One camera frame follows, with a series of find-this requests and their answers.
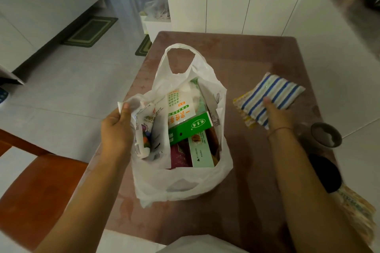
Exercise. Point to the blue striped packet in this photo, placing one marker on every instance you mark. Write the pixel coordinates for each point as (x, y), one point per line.
(276, 92)

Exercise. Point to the white green glove packet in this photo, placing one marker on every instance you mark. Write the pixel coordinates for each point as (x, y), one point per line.
(181, 104)

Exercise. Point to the white low box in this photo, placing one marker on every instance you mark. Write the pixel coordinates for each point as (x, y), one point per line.
(155, 28)

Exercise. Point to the white plastic bag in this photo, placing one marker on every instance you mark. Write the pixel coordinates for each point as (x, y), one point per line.
(178, 184)

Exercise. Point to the person's left forearm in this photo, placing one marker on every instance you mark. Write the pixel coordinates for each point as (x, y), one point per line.
(77, 211)

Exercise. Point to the long light green box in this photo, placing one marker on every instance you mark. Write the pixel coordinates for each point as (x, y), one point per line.
(202, 151)

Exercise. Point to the clear plastic bag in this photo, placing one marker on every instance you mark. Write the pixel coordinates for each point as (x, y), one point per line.
(157, 7)

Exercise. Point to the person's right hand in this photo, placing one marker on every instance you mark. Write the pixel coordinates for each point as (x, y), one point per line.
(280, 122)

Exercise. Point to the long white cabinet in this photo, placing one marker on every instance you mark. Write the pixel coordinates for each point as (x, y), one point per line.
(44, 9)

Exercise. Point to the small green doormat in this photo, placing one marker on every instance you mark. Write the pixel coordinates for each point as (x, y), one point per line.
(144, 45)

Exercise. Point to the beige snack packet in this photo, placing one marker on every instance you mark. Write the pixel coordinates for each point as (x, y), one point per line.
(356, 211)

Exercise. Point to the person's white shirt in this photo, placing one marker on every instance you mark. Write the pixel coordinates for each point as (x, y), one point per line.
(202, 245)

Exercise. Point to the reddish brown table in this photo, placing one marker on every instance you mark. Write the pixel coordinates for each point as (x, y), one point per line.
(252, 59)

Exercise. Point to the person's right forearm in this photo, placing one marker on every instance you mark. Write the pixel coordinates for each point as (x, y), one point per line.
(302, 196)

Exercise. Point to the large green doormat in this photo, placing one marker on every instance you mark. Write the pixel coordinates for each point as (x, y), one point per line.
(90, 31)

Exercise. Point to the magenta beige nut box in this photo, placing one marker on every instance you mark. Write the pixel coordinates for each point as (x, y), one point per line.
(179, 157)

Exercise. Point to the person's left hand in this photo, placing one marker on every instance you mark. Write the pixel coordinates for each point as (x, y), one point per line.
(115, 134)

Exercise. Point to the white counter steel top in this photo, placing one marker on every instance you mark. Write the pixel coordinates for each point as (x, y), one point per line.
(332, 62)

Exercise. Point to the white three door cabinet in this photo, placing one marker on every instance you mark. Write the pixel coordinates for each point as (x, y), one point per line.
(228, 0)

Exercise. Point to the brown wooden chair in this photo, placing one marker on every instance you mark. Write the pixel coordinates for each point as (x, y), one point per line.
(38, 196)

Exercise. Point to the grey metal cup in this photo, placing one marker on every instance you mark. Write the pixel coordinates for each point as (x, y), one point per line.
(326, 134)

